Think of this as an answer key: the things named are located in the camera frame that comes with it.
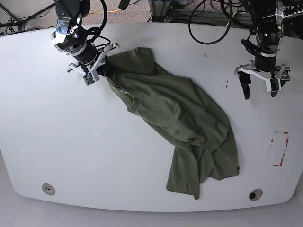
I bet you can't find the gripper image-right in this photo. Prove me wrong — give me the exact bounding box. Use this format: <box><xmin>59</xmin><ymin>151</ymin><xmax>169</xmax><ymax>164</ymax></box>
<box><xmin>235</xmin><ymin>53</ymin><xmax>290</xmax><ymax>100</ymax></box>

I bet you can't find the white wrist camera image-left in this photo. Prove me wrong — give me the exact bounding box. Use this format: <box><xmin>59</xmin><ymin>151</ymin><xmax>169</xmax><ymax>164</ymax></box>
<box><xmin>82</xmin><ymin>73</ymin><xmax>100</xmax><ymax>86</ymax></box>

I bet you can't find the black loose cable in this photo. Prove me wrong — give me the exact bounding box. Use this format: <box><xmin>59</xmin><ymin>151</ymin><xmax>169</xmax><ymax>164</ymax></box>
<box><xmin>188</xmin><ymin>0</ymin><xmax>237</xmax><ymax>45</ymax></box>

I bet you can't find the right grey table grommet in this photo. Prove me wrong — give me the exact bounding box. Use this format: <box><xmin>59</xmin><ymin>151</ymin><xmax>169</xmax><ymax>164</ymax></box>
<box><xmin>249</xmin><ymin>189</ymin><xmax>263</xmax><ymax>201</ymax></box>

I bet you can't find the left grey table grommet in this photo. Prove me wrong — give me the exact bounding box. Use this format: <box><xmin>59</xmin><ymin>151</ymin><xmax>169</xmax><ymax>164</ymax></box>
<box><xmin>42</xmin><ymin>183</ymin><xmax>55</xmax><ymax>196</ymax></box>

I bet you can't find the white power strip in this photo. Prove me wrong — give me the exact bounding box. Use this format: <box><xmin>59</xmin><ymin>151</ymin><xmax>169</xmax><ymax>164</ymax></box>
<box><xmin>282</xmin><ymin>5</ymin><xmax>303</xmax><ymax>19</ymax></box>

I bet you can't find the red tape rectangle marking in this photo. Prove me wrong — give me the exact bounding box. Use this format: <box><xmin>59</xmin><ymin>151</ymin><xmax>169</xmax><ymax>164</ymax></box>
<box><xmin>268</xmin><ymin>131</ymin><xmax>290</xmax><ymax>167</ymax></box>

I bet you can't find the grey table grommet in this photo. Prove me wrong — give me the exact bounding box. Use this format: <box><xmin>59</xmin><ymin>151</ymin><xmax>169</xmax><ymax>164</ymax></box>
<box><xmin>42</xmin><ymin>183</ymin><xmax>55</xmax><ymax>196</ymax></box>
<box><xmin>249</xmin><ymin>189</ymin><xmax>263</xmax><ymax>201</ymax></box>

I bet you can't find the aluminium frame stand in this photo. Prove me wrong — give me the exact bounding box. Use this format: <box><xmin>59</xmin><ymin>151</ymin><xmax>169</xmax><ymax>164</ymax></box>
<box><xmin>148</xmin><ymin>0</ymin><xmax>172</xmax><ymax>23</ymax></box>

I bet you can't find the olive green T-shirt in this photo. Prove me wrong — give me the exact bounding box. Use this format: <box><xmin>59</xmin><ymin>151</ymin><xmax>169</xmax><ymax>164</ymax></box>
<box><xmin>105</xmin><ymin>47</ymin><xmax>240</xmax><ymax>200</ymax></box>

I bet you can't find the yellow cable on floor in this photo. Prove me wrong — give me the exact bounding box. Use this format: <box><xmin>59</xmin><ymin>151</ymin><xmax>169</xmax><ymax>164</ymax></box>
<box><xmin>87</xmin><ymin>9</ymin><xmax>120</xmax><ymax>17</ymax></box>

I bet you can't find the black tripod leg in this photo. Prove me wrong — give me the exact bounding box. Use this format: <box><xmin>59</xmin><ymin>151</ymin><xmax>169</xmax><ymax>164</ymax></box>
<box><xmin>0</xmin><ymin>0</ymin><xmax>57</xmax><ymax>35</ymax></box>

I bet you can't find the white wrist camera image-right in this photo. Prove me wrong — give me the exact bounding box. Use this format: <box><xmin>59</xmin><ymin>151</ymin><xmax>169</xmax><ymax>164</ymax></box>
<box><xmin>265</xmin><ymin>78</ymin><xmax>281</xmax><ymax>92</ymax></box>

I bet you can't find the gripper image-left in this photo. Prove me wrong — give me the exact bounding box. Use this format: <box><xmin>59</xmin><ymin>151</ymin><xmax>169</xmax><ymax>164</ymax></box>
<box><xmin>67</xmin><ymin>43</ymin><xmax>120</xmax><ymax>77</ymax></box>

